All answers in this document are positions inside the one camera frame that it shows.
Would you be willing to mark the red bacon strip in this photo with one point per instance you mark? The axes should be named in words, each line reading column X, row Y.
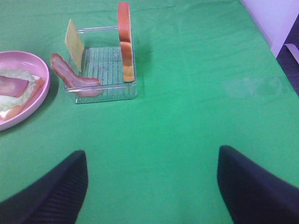
column 66, row 73

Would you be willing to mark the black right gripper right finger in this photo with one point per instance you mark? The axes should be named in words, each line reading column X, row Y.
column 253, row 195

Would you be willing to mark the pink round plate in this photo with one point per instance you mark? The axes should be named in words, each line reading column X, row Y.
column 35, row 65

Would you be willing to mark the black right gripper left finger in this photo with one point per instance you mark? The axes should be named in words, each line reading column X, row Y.
column 55, row 198

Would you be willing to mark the right clear plastic container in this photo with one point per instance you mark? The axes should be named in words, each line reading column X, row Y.
column 102, row 60

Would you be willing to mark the bread slice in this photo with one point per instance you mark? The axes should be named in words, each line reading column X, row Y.
column 125, row 37
column 14, row 112

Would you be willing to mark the green lettuce leaf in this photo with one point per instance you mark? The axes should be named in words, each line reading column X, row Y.
column 22, row 74

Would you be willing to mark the yellow cheese slice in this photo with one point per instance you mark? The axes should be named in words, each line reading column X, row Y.
column 74, row 45

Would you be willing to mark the green tablecloth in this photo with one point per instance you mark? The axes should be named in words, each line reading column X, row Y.
column 205, row 78

